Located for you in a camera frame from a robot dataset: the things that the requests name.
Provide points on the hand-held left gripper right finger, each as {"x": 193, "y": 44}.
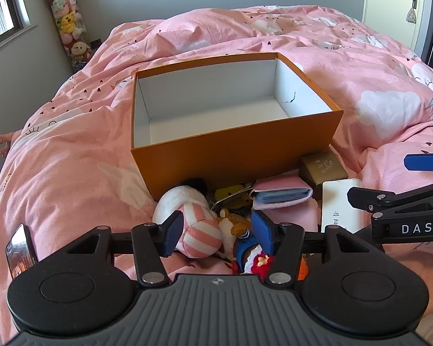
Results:
{"x": 263, "y": 230}

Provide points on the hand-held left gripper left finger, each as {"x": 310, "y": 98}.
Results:
{"x": 173, "y": 232}

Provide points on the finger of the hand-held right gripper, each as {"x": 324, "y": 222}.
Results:
{"x": 424, "y": 162}
{"x": 382, "y": 199}

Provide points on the white pink striped plush toy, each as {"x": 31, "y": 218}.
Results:
{"x": 198, "y": 230}

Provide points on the brown bear plush blue outfit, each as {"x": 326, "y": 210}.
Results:
{"x": 231, "y": 225}

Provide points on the pink fabric pouch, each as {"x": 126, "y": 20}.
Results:
{"x": 299, "y": 218}

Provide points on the white box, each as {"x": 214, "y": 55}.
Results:
{"x": 341, "y": 202}

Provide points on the pink card wallet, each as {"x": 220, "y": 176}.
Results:
{"x": 281, "y": 185}

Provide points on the small gold box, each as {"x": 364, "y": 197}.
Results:
{"x": 321, "y": 167}

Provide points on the orange cardboard box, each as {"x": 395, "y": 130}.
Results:
{"x": 238, "y": 158}

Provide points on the pink printed blanket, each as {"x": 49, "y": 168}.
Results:
{"x": 75, "y": 151}

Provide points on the small hanging pouch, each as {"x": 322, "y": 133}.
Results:
{"x": 411, "y": 15}

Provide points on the black smartphone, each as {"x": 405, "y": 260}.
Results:
{"x": 20, "y": 254}

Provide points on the white door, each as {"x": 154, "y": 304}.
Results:
{"x": 386, "y": 0}

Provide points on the clear tube of plush toys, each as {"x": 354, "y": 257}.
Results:
{"x": 68, "y": 25}

